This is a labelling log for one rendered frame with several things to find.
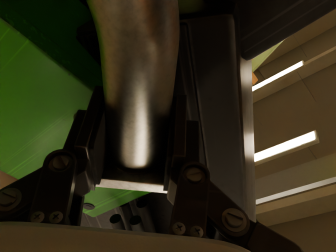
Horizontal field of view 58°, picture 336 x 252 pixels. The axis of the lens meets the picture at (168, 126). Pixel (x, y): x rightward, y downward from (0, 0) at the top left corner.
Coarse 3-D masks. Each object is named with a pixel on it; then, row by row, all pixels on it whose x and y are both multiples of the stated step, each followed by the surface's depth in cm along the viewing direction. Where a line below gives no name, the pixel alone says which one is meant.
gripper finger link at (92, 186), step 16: (96, 96) 14; (80, 112) 14; (96, 112) 13; (80, 128) 12; (96, 128) 13; (64, 144) 13; (80, 144) 12; (96, 144) 13; (80, 160) 12; (96, 160) 13; (32, 176) 12; (80, 176) 12; (96, 176) 14; (0, 192) 11; (16, 192) 11; (32, 192) 11; (80, 192) 13; (0, 208) 11; (16, 208) 11
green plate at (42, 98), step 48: (0, 0) 14; (48, 0) 18; (0, 48) 14; (48, 48) 15; (0, 96) 17; (48, 96) 16; (0, 144) 20; (48, 144) 19; (96, 192) 23; (144, 192) 23
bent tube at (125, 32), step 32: (96, 0) 9; (128, 0) 9; (160, 0) 9; (96, 32) 11; (128, 32) 10; (160, 32) 10; (128, 64) 10; (160, 64) 11; (128, 96) 11; (160, 96) 12; (128, 128) 13; (160, 128) 13; (128, 160) 14; (160, 160) 15; (160, 192) 15
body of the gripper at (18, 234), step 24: (0, 240) 9; (24, 240) 9; (48, 240) 9; (72, 240) 9; (96, 240) 9; (120, 240) 9; (144, 240) 9; (168, 240) 9; (192, 240) 9; (216, 240) 10
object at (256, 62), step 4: (276, 44) 303; (272, 48) 301; (264, 52) 298; (268, 52) 300; (256, 56) 295; (260, 56) 297; (264, 56) 299; (252, 60) 294; (256, 60) 295; (260, 60) 297; (252, 64) 294; (256, 64) 296; (252, 68) 294; (252, 72) 286; (252, 76) 287; (252, 80) 287; (256, 80) 289; (252, 84) 290
